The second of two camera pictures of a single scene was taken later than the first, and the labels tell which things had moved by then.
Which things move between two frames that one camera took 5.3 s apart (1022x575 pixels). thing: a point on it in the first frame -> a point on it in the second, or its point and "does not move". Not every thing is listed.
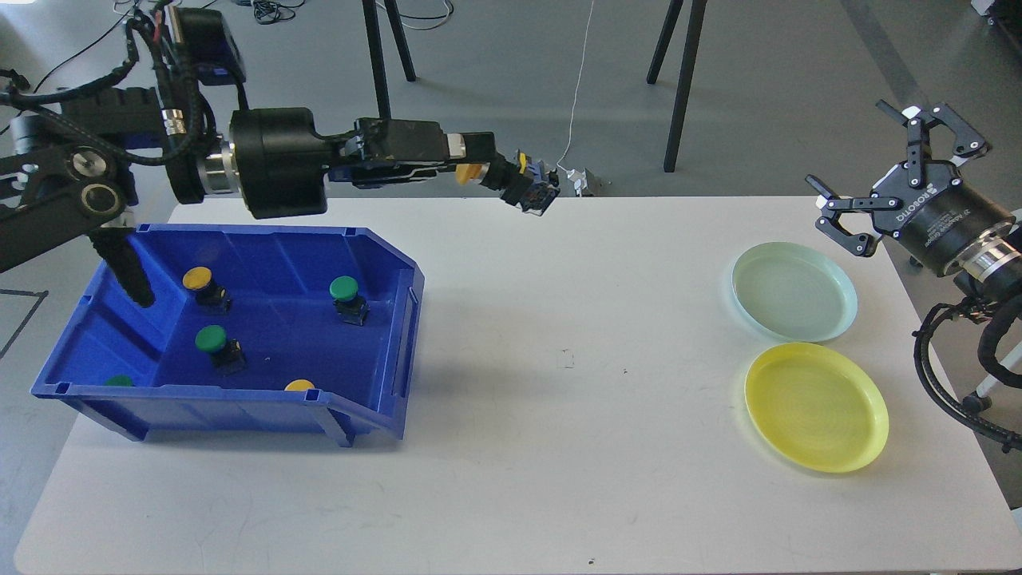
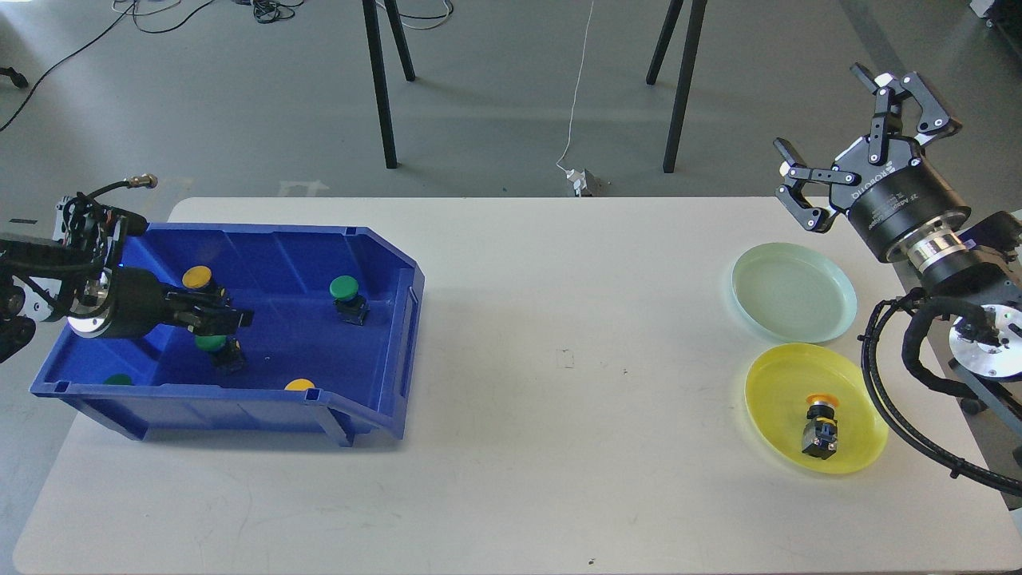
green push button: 211,338 does not move
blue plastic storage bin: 253,330 does not move
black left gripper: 275,160 -> 141,302
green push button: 352,308 does not move
